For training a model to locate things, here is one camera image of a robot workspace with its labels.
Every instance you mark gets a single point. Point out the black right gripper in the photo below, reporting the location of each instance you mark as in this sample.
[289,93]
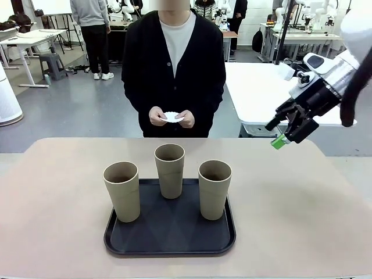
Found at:
[318,100]

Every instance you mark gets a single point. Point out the tall beige cup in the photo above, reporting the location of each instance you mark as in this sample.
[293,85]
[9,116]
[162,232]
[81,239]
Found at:
[125,203]
[213,200]
[170,180]

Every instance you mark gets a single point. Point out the white scalloped paper coaster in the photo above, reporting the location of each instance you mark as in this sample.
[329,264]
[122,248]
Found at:
[171,117]

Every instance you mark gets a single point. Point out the person's right forearm black sleeve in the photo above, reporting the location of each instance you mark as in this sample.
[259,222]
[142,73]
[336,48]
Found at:
[136,103]

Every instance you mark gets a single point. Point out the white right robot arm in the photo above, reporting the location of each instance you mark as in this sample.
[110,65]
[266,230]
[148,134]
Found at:
[357,29]

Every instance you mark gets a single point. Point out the person's left forearm black sleeve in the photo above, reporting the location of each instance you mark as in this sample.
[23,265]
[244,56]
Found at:
[207,103]

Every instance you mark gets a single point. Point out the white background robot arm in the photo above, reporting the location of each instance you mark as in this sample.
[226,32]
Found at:
[279,14]

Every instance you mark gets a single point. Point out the person's left hand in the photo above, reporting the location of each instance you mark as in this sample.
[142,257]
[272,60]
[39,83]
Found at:
[188,119]

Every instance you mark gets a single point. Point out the person's right hand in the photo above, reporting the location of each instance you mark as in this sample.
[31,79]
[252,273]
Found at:
[157,117]

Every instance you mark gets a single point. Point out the grey table base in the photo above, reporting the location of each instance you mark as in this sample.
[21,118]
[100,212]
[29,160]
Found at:
[257,130]

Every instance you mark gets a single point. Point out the large white table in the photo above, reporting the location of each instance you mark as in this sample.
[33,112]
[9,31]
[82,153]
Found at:
[255,96]

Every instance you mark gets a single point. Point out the black metal pole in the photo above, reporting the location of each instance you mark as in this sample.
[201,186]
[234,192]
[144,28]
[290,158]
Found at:
[283,37]

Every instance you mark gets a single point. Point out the white lab desk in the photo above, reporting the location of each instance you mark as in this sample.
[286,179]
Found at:
[305,37]

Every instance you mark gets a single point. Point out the black backpack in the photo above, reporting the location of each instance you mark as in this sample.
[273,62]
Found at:
[257,42]

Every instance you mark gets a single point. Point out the small brown-topped table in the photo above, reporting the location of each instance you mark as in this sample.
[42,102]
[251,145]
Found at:
[229,34]

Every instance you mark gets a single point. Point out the bystander in black clothes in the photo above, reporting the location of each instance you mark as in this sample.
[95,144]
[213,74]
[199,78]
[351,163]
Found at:
[238,17]

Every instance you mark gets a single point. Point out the small white robot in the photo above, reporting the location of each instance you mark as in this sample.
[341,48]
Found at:
[223,24]

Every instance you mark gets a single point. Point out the person in patterned sweater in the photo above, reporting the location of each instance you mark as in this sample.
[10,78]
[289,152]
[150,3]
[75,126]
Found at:
[205,8]

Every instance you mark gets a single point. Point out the person in black cardigan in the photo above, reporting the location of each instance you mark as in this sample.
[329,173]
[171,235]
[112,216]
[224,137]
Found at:
[145,64]

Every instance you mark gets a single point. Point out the black rectangular serving tray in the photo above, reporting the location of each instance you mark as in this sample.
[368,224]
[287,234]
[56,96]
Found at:
[174,235]

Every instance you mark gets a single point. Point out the person in grey top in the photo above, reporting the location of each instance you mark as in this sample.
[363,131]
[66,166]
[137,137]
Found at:
[90,17]

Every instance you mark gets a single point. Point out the grey plastic stool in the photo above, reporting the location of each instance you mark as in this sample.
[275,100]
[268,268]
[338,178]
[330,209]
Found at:
[52,59]

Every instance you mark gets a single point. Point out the small green bottle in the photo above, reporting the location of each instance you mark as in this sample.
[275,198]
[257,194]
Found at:
[47,80]

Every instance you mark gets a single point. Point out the whiteboard on easel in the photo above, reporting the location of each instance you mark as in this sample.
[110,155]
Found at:
[52,5]

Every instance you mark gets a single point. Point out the white height-adjustable desk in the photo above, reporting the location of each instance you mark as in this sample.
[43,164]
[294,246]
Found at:
[32,39]

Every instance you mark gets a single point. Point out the white cylindrical air purifier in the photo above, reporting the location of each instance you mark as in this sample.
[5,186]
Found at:
[8,101]

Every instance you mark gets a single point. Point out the black bag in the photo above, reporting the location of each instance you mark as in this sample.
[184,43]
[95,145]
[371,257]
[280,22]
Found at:
[20,20]

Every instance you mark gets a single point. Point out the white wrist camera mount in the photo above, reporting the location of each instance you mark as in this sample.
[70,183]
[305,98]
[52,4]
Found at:
[297,90]

